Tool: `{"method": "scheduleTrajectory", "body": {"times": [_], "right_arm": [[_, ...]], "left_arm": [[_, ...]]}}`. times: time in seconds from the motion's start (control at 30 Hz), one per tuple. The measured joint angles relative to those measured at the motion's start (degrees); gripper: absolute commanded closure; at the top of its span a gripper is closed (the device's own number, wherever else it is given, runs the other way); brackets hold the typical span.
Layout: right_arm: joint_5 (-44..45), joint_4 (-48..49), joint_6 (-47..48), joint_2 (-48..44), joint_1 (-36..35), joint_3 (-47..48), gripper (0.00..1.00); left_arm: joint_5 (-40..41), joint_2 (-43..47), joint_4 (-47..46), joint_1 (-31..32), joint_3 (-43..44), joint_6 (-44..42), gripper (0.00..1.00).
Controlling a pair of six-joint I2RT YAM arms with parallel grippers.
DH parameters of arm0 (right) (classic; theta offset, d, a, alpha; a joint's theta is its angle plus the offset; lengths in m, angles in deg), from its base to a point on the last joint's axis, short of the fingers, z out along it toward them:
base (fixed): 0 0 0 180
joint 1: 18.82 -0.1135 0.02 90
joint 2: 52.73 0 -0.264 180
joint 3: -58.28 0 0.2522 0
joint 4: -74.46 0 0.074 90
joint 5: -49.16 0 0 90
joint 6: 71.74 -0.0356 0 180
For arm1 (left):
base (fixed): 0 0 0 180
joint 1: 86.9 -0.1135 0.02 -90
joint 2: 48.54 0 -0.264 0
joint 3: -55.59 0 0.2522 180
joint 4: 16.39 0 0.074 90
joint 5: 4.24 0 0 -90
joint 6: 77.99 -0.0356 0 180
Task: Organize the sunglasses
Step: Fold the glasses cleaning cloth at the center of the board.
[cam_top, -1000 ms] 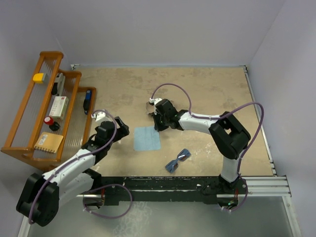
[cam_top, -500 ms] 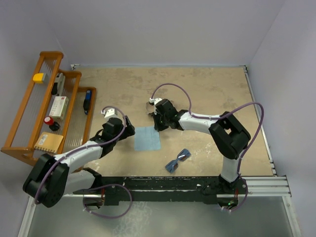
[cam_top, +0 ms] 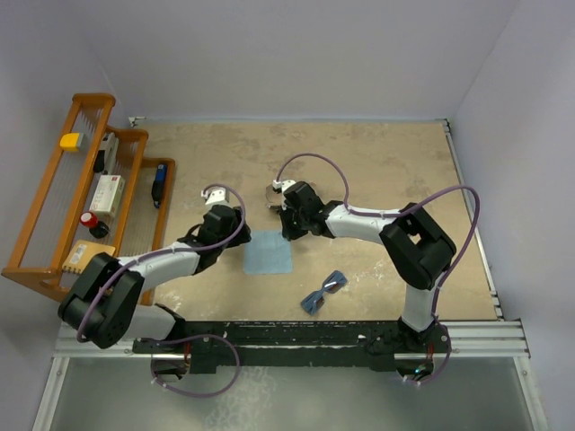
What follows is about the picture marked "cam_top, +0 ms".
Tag white red box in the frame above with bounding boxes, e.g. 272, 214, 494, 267
89, 174, 125, 217

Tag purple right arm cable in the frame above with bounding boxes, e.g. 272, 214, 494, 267
274, 153, 482, 324

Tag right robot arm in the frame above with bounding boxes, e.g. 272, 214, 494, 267
271, 180, 456, 351

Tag blue cleaning cloth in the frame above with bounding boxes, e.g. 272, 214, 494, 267
243, 230, 293, 275

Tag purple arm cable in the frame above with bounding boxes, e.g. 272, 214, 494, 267
274, 153, 482, 324
75, 182, 247, 345

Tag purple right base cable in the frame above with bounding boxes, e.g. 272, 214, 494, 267
402, 322, 453, 390

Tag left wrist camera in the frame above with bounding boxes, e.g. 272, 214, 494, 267
200, 186, 230, 208

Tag grey black stapler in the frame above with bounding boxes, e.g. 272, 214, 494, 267
93, 132, 119, 175

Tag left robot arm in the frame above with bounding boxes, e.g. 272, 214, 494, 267
57, 204, 251, 349

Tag yellow grey eraser block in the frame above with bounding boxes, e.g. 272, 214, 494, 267
59, 132, 89, 153

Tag wooden tiered shelf rack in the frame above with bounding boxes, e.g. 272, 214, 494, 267
1, 93, 176, 302

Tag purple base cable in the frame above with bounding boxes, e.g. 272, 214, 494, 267
149, 335, 242, 399
402, 322, 453, 390

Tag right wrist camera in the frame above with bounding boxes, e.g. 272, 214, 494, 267
270, 180, 296, 194

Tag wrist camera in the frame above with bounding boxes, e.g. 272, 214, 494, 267
270, 180, 296, 194
200, 186, 230, 208

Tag white printed glasses case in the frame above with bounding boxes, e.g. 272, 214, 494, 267
264, 184, 283, 210

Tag blue sunglasses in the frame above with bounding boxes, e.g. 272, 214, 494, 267
300, 270, 348, 315

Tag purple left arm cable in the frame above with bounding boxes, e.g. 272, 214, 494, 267
75, 182, 247, 345

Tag blue black utility knife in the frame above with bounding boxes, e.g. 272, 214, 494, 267
151, 163, 168, 209

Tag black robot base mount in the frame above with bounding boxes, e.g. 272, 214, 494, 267
133, 316, 451, 376

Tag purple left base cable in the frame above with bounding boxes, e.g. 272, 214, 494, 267
149, 335, 242, 399

